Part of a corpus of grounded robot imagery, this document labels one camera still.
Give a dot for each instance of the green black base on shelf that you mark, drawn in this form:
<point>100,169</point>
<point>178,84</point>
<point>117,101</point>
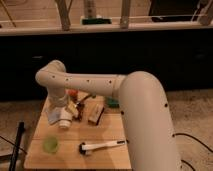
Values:
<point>93,21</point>

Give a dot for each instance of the white handled brush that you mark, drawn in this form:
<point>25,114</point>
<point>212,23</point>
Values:
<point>85,148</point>

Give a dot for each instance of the red object on table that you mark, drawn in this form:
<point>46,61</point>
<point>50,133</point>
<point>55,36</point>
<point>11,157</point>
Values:
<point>73,93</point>

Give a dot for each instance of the wooden block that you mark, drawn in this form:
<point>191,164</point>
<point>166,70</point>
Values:
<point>95,114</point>

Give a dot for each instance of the dark monitor on shelf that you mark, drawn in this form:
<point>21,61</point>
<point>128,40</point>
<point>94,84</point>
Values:
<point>173,10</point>

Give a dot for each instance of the green object behind arm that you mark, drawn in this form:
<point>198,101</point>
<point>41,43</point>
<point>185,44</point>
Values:
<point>112,103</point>

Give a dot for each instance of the black pole at left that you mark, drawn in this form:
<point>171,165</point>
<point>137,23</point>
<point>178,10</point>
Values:
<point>16,147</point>

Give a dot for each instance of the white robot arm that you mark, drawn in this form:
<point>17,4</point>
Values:
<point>145,111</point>

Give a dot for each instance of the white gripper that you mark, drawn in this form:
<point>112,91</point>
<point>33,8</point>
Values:
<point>57,113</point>

